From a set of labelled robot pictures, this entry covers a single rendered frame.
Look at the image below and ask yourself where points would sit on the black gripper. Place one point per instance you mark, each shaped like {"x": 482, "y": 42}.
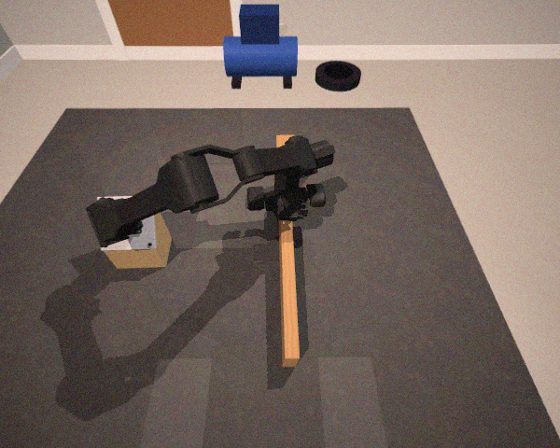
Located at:
{"x": 256, "y": 197}

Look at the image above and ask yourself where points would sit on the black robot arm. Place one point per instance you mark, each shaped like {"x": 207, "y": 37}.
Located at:
{"x": 186, "y": 183}

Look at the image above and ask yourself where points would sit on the wooden post with slot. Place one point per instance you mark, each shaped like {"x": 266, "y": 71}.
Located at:
{"x": 281, "y": 139}

